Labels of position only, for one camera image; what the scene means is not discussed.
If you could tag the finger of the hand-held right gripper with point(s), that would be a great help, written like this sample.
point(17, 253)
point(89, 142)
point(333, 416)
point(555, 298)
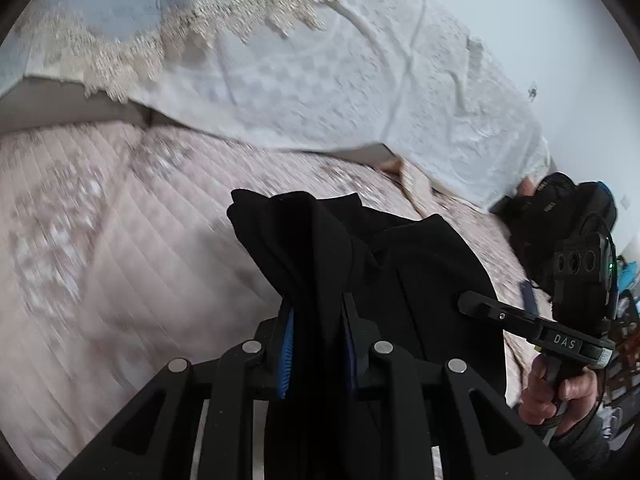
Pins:
point(500, 314)

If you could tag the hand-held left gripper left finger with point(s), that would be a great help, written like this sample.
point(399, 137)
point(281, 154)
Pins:
point(286, 355)

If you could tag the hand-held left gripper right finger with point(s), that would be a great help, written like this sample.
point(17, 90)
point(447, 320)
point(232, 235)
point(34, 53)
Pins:
point(350, 347)

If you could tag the black pants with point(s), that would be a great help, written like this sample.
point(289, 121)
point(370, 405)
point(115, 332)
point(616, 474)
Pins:
point(400, 270)

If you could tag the person's right forearm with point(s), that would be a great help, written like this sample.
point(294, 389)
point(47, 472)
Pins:
point(585, 445)

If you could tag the person's right hand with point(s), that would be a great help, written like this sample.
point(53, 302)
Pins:
point(577, 390)

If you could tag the cluttered dark shelf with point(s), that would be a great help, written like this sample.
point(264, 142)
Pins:
point(627, 320)

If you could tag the black bag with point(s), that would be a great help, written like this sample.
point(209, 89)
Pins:
point(545, 210)

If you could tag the small pinkish object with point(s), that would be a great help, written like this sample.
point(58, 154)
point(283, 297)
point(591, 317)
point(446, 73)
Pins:
point(526, 187)

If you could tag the pink quilted bedspread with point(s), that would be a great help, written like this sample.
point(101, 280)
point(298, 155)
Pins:
point(125, 260)

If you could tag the white lace-trimmed cover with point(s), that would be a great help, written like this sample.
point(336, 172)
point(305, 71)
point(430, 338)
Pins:
point(325, 85)

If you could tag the grey headboard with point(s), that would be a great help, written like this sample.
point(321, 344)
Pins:
point(50, 107)

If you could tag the white wall socket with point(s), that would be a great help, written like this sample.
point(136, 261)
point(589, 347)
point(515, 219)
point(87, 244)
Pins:
point(625, 202)

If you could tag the wooden bed frame corner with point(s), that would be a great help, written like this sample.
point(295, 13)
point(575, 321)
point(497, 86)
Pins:
point(392, 165)

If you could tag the wall hook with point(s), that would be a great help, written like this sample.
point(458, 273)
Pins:
point(533, 91)

